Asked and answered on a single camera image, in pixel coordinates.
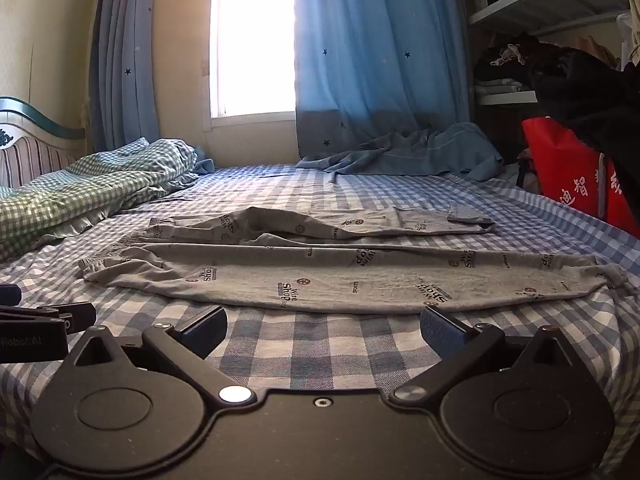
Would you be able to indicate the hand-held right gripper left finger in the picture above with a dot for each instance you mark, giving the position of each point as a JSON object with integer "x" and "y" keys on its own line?
{"x": 206, "y": 331}

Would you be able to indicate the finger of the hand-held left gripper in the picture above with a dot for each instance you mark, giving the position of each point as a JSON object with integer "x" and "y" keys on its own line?
{"x": 9, "y": 294}
{"x": 75, "y": 316}

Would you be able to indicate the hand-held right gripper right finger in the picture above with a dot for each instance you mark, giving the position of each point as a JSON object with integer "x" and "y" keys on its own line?
{"x": 441, "y": 331}

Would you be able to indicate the grey printed pants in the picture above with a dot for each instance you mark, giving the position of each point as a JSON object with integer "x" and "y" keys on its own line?
{"x": 350, "y": 280}

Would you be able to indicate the blue checkered bed sheet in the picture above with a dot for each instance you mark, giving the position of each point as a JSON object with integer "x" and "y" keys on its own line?
{"x": 325, "y": 340}

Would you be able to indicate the green checkered quilt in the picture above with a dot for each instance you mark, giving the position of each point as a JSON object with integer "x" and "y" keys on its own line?
{"x": 75, "y": 190}

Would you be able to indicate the striped padded headboard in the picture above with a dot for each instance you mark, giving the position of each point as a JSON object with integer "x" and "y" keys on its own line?
{"x": 30, "y": 155}

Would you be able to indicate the crumpled blue cloth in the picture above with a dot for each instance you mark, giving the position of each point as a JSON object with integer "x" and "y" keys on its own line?
{"x": 425, "y": 152}

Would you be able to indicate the red bag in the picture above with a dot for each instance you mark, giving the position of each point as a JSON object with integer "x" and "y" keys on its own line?
{"x": 560, "y": 170}

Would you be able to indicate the pile of folded clothes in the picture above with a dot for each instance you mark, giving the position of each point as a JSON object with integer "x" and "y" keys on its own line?
{"x": 500, "y": 82}

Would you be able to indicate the grey-blue star curtain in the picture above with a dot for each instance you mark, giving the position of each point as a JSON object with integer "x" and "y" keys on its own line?
{"x": 125, "y": 60}

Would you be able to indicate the black garment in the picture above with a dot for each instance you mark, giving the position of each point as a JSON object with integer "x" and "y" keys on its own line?
{"x": 590, "y": 100}

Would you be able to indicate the light blue star curtain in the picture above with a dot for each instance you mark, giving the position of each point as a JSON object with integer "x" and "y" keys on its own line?
{"x": 380, "y": 60}

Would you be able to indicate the bright window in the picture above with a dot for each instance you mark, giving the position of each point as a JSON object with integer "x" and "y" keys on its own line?
{"x": 250, "y": 35}

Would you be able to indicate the white shelf unit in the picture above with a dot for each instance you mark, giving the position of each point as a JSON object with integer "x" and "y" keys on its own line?
{"x": 525, "y": 5}

